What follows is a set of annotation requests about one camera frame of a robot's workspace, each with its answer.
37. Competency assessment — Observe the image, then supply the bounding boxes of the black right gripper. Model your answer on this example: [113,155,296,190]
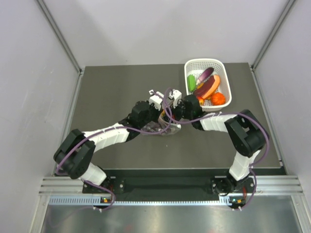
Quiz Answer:
[162,98,193,126]

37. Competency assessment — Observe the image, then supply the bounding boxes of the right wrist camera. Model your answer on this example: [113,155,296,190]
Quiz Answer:
[168,89,182,108]

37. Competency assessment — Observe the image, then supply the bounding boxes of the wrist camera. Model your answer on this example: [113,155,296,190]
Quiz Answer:
[168,89,182,108]
[148,89,164,111]

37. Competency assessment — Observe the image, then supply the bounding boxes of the orange fake pumpkin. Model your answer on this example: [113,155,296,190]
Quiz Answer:
[210,92,226,106]

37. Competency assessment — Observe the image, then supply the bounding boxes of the clear zip top bag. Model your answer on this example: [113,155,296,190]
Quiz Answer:
[142,116,181,136]

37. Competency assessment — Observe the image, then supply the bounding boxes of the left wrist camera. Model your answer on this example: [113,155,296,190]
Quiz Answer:
[148,89,164,111]

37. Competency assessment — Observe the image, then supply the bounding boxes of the purple fake eggplant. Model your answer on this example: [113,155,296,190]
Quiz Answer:
[196,67,214,85]

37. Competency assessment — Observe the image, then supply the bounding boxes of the grey slotted cable duct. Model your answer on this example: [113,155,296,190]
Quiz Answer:
[48,195,246,206]

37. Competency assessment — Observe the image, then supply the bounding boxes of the fake papaya half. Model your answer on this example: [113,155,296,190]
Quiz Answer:
[194,75,221,100]

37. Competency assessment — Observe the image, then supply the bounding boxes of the aluminium frame post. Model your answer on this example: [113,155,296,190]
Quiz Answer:
[35,0,83,74]
[250,0,297,72]

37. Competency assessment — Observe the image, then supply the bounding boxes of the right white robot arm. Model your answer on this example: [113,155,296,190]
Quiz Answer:
[168,95,270,192]

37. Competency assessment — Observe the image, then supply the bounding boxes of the green fake vegetable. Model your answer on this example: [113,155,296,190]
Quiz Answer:
[187,74,196,92]

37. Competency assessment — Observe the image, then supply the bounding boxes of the aluminium frame post left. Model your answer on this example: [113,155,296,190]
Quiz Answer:
[35,0,83,74]

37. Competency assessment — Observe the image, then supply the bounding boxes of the red yellow fake mango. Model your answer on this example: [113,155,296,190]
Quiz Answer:
[197,97,205,106]

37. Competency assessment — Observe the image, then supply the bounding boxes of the aluminium frame post right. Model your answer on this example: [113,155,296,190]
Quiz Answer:
[250,0,297,72]

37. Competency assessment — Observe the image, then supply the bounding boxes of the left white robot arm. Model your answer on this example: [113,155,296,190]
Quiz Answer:
[53,100,162,193]

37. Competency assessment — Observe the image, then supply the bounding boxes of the white perforated plastic basket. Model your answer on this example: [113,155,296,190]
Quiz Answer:
[184,58,232,112]

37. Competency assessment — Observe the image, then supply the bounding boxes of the dark purple fake grapes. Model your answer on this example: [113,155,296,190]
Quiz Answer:
[143,122,166,135]

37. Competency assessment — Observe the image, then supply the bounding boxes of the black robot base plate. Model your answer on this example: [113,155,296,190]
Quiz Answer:
[82,166,258,202]

